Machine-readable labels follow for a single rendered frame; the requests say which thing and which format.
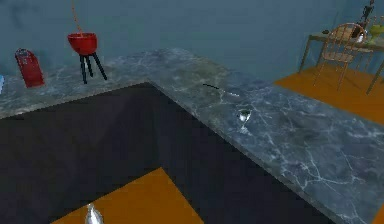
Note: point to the clear wine glass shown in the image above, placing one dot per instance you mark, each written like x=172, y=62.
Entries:
x=244, y=115

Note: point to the silver black pot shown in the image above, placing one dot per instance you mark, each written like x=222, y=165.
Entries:
x=359, y=33

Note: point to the red bowl on black tripod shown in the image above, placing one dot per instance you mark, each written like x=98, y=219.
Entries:
x=82, y=43

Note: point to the pale blue object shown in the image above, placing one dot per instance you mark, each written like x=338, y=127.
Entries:
x=1, y=83

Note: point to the olive dining table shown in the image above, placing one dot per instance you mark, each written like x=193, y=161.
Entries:
x=376, y=45

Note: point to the green bowl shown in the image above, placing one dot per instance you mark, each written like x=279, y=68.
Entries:
x=377, y=30

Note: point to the red flat toaster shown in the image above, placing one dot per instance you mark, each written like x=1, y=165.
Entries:
x=30, y=69

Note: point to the black figurine statue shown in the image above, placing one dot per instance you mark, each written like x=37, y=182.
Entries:
x=367, y=12

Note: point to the grey marble kitchen counter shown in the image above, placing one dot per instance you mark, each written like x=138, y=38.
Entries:
x=273, y=133

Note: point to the wooden spindle chair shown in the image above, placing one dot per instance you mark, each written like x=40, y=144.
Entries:
x=340, y=50

